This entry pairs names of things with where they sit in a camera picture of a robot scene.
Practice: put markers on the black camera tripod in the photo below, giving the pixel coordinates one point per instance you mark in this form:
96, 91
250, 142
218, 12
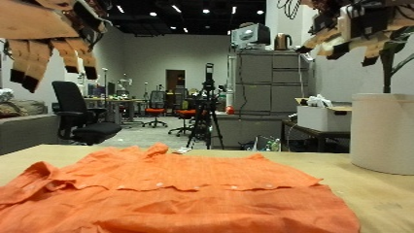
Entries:
208, 106

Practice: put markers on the white crumpled cloth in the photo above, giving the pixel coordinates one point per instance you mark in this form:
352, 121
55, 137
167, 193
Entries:
319, 101

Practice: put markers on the light wooden office desk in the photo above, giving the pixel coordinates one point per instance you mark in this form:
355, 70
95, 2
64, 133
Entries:
115, 102

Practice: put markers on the grey sofa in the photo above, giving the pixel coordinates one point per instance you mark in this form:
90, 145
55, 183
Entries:
26, 132

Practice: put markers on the brown grey cushion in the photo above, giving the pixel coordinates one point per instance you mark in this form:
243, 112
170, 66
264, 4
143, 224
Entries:
22, 108

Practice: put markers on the green plastic bottle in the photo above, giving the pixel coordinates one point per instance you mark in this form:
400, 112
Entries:
276, 145

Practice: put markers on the small white paper tag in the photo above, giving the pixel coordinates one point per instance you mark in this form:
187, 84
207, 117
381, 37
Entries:
182, 150

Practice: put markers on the tall grey metal cabinet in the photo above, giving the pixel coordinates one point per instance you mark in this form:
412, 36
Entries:
259, 81

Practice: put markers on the orange button-up shirt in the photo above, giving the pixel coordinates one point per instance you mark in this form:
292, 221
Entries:
182, 197

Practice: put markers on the white round planter pot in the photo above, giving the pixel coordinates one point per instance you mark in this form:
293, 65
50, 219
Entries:
381, 132

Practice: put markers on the orange seat office chair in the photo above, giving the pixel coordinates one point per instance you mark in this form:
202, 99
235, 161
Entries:
155, 111
187, 113

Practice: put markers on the brown door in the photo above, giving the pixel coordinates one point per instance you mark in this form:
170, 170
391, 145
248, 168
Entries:
175, 81

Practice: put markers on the black office chair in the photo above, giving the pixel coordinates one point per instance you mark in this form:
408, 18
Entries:
71, 103

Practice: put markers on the grey box monitor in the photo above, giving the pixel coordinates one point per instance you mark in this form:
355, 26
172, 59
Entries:
251, 35

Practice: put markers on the white cardboard box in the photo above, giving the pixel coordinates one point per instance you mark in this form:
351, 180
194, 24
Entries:
321, 118

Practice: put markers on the red ball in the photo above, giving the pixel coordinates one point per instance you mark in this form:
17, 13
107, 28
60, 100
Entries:
231, 110

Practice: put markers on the low grey counter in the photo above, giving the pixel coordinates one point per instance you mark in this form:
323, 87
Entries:
246, 129

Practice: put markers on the copper electric kettle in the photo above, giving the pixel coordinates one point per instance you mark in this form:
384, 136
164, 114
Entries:
283, 42

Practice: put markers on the dark side table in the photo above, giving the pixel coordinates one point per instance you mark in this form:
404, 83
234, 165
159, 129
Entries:
317, 134

